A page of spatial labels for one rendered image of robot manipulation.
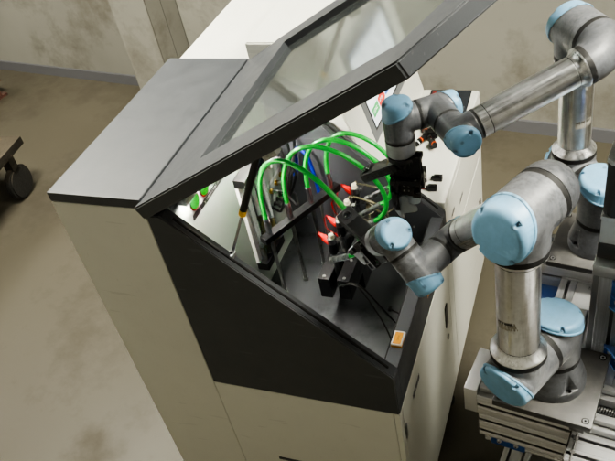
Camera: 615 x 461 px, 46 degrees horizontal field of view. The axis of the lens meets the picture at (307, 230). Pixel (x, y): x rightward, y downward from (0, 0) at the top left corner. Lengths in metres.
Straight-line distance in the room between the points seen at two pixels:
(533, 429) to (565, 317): 0.37
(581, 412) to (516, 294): 0.46
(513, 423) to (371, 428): 0.46
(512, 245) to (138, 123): 1.20
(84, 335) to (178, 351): 1.62
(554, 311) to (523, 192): 0.44
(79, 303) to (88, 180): 2.09
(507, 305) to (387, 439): 0.87
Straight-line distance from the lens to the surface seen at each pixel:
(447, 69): 4.42
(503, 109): 1.73
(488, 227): 1.31
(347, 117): 2.33
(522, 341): 1.52
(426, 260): 1.65
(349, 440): 2.28
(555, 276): 2.23
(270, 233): 2.21
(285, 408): 2.25
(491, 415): 1.94
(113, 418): 3.40
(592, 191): 2.01
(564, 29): 1.90
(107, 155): 2.04
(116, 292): 2.14
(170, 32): 5.14
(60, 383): 3.66
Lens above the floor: 2.50
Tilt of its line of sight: 40 degrees down
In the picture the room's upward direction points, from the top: 13 degrees counter-clockwise
